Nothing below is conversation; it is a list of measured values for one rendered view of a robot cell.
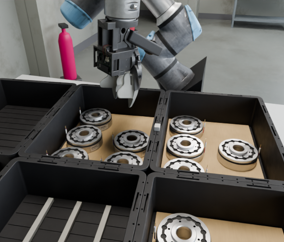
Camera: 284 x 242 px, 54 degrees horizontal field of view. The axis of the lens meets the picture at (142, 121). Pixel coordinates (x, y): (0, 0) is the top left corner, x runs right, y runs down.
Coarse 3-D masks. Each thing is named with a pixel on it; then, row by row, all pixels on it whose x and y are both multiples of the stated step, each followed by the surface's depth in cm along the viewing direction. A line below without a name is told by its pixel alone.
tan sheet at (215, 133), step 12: (168, 132) 88; (204, 132) 88; (216, 132) 88; (228, 132) 88; (240, 132) 88; (204, 144) 82; (216, 144) 82; (252, 144) 82; (204, 156) 78; (216, 156) 78; (204, 168) 73; (216, 168) 73
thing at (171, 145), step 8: (176, 136) 80; (184, 136) 81; (192, 136) 80; (168, 144) 77; (176, 144) 77; (200, 144) 77; (176, 152) 74; (184, 152) 74; (192, 152) 74; (200, 152) 74
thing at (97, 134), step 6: (78, 126) 85; (84, 126) 85; (90, 126) 85; (72, 132) 83; (96, 132) 83; (72, 138) 80; (78, 138) 79; (90, 138) 79; (96, 138) 79; (72, 144) 78; (78, 144) 77; (84, 144) 77; (90, 144) 78
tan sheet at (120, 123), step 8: (112, 120) 94; (120, 120) 94; (128, 120) 94; (136, 120) 94; (144, 120) 94; (152, 120) 94; (112, 128) 90; (120, 128) 90; (128, 128) 90; (136, 128) 90; (144, 128) 90; (104, 136) 86; (64, 144) 82; (104, 144) 82; (112, 144) 82; (96, 152) 79; (104, 152) 79; (112, 152) 79
